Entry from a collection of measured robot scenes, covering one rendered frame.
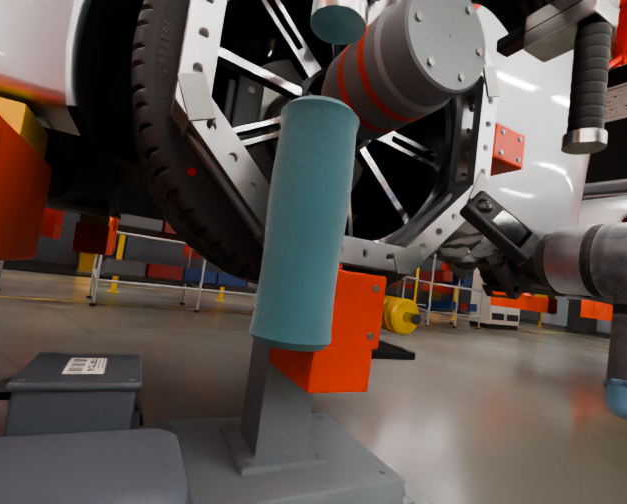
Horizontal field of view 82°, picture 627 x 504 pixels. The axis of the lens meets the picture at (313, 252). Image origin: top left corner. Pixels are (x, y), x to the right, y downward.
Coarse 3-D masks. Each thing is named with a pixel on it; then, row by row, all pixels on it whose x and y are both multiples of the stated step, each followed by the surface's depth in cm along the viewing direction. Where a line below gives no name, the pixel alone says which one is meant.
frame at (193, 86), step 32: (192, 0) 43; (224, 0) 45; (192, 32) 43; (192, 64) 43; (192, 96) 43; (480, 96) 66; (192, 128) 44; (224, 128) 45; (480, 128) 65; (224, 160) 45; (480, 160) 65; (224, 192) 50; (256, 192) 46; (448, 192) 68; (256, 224) 51; (416, 224) 64; (448, 224) 61; (352, 256) 53; (384, 256) 55; (416, 256) 58
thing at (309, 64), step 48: (240, 0) 59; (288, 0) 68; (288, 48) 60; (336, 48) 64; (288, 96) 61; (384, 144) 69; (432, 144) 76; (384, 192) 68; (432, 192) 71; (384, 240) 66
